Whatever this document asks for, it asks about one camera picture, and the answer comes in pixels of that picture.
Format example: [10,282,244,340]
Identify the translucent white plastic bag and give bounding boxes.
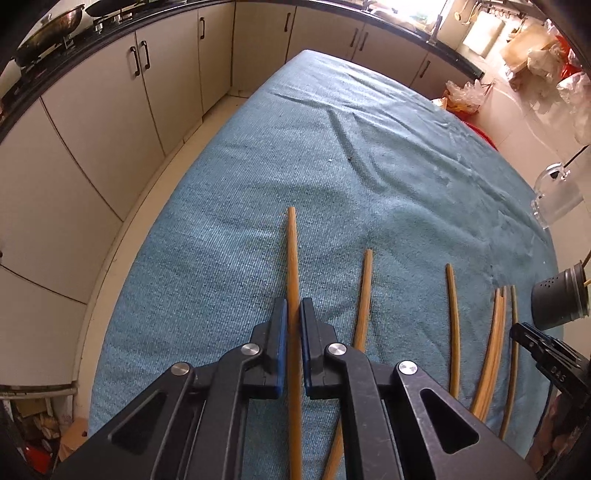
[556,69,591,144]

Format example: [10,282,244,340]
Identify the blue towel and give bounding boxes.
[88,48,559,480]

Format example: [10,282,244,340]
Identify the clear glass mug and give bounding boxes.
[531,162,585,228]

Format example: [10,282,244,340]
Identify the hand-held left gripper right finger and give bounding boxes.
[299,298,539,480]

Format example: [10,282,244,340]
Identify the red plastic basin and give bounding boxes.
[462,121,498,151]

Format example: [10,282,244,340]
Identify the white cutting board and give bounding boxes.
[462,11,506,58]

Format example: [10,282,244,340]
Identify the gas stove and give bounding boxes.
[18,9,134,75]

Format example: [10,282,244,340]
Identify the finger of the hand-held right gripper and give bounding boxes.
[510,322,591,398]

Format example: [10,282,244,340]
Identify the brass wok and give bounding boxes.
[14,4,87,65]

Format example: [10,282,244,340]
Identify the grey perforated utensil holder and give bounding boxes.
[530,265,591,330]

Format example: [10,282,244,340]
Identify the beige base cabinets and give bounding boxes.
[0,0,462,384]

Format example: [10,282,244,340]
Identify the cardboard box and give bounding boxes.
[58,415,90,462]

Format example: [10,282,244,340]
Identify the black power cable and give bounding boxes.
[564,144,591,169]

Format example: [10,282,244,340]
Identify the wall utensil rack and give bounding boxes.
[478,4,527,24]

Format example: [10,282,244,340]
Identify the black kitchen countertop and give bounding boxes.
[0,0,485,139]

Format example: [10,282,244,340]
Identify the clear crumpled plastic bag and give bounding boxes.
[444,78,491,114]

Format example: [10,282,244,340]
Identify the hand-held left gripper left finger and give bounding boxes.
[53,298,289,480]

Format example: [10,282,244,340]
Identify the brown-tinted plastic bag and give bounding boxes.
[501,22,560,77]

